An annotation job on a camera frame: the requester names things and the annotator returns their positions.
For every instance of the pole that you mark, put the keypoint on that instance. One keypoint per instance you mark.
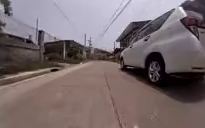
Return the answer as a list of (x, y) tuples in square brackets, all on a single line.
[(37, 30), (85, 40)]

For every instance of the grey concrete road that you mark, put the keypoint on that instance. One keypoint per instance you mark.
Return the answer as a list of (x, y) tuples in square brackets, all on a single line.
[(90, 96)]

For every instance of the low dark building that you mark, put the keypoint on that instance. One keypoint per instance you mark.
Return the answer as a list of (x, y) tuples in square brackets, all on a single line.
[(61, 48)]

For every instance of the building with dark roof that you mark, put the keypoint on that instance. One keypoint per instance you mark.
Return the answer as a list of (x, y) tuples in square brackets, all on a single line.
[(131, 31)]

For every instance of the white car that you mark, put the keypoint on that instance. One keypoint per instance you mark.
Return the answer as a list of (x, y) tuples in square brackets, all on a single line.
[(176, 50)]

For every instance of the concrete kerb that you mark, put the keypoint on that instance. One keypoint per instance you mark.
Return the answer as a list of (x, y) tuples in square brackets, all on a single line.
[(23, 75)]

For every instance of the grass verge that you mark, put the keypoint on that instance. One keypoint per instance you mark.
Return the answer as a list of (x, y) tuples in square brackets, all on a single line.
[(16, 68)]

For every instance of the building with grey roof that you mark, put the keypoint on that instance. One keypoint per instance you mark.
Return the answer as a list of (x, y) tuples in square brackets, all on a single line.
[(16, 28)]

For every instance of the grey concrete post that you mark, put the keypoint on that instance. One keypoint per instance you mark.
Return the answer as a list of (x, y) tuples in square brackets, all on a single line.
[(41, 43)]

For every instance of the grey stone wall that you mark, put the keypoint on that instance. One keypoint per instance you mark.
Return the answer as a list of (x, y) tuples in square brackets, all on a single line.
[(13, 53)]

